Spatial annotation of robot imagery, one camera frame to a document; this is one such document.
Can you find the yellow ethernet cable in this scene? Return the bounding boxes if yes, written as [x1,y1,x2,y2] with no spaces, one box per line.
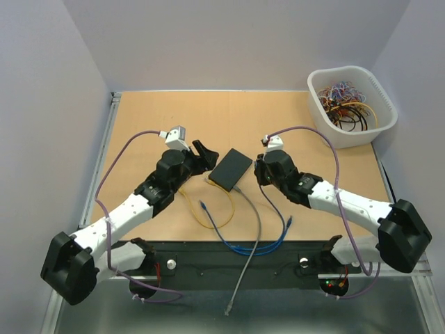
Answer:
[179,177,236,230]

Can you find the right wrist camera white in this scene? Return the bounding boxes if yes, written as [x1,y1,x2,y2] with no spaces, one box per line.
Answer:
[261,135,284,154]

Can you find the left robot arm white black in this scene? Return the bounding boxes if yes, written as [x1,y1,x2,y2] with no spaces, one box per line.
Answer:
[40,139,219,305]

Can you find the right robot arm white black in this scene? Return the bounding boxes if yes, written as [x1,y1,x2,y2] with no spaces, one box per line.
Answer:
[254,150,432,273]

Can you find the white plastic bin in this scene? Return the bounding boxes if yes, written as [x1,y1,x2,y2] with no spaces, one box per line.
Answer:
[307,65,398,148]

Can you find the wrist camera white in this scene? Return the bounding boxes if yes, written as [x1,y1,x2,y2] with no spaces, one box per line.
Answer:
[261,135,284,154]
[159,125,189,151]

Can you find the black network switch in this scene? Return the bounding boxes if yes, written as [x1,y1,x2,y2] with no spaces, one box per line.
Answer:
[209,148,252,192]

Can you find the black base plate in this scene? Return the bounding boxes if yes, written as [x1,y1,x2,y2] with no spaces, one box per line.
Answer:
[130,239,360,291]

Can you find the aluminium frame rail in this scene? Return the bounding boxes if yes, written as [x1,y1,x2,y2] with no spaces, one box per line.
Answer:
[76,92,122,230]
[55,247,434,279]

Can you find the grey ethernet cable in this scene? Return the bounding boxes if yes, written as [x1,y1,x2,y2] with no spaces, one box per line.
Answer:
[224,186,264,317]

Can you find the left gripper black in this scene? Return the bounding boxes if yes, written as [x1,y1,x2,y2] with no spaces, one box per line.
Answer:
[170,140,218,192]

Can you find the aluminium frame rail left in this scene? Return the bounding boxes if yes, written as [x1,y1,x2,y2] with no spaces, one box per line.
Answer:
[76,92,122,230]

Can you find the tangle of coloured wires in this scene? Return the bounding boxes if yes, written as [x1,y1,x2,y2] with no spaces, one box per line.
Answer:
[318,79,379,132]

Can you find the aluminium frame rail front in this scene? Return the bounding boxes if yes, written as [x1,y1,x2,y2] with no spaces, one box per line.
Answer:
[55,247,434,279]

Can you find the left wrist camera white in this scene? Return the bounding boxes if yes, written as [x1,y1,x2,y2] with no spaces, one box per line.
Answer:
[159,125,189,151]

